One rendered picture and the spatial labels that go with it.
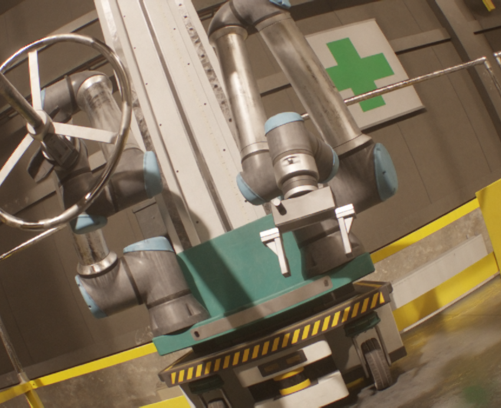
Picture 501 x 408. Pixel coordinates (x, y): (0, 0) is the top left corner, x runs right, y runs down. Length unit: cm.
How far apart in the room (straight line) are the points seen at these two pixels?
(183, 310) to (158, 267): 14
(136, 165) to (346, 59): 669
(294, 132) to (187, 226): 71
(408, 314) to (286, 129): 157
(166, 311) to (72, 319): 581
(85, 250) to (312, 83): 78
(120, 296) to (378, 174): 79
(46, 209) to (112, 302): 593
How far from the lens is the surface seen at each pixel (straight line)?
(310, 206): 163
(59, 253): 793
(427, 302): 313
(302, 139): 170
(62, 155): 133
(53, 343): 799
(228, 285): 226
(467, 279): 320
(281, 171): 166
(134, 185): 150
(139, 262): 213
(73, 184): 150
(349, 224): 161
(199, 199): 236
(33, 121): 119
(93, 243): 208
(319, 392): 202
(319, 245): 210
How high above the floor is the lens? 46
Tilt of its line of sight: 5 degrees up
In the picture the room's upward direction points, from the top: 23 degrees counter-clockwise
